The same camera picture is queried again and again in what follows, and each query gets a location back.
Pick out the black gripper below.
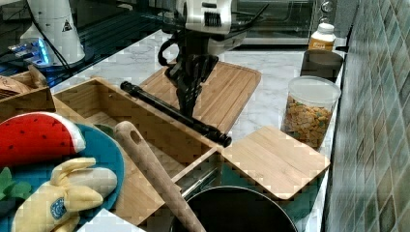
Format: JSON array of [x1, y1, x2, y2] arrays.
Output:
[[163, 30, 219, 117]]

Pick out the wooden drawer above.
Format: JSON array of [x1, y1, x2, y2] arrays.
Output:
[[54, 77, 217, 226]]

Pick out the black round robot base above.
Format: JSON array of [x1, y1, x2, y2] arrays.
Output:
[[1, 38, 95, 75]]

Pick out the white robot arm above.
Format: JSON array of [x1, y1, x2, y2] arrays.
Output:
[[21, 0, 252, 117]]

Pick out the bamboo cutting board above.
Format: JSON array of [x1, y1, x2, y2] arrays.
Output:
[[140, 62, 261, 133]]

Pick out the stainless toaster oven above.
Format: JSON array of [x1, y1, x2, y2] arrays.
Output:
[[232, 0, 337, 45]]

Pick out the teal plate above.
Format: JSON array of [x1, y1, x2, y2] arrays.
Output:
[[12, 124, 125, 232]]

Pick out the teal canister bamboo lid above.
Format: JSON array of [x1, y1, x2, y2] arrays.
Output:
[[222, 126, 330, 221]]

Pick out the clear jar of cereal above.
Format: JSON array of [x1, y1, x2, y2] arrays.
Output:
[[280, 75, 341, 150]]

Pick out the black utensil holder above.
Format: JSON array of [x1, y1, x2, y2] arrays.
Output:
[[188, 187, 298, 232]]

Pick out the dark grey cup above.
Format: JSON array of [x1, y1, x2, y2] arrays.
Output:
[[301, 49, 343, 82]]

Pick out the orange bottle white cap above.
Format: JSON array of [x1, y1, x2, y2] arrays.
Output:
[[308, 23, 336, 51]]

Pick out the plush banana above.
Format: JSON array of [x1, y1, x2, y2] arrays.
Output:
[[11, 158, 103, 232]]

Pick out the plush watermelon slice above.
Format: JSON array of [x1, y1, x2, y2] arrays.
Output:
[[0, 111, 86, 167]]

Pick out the small wooden tea box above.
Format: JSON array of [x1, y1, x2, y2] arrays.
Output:
[[0, 65, 56, 122]]

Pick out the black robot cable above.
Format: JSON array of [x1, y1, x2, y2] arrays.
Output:
[[157, 38, 179, 68]]

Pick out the black drawer handle bar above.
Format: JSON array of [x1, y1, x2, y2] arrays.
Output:
[[120, 81, 232, 148]]

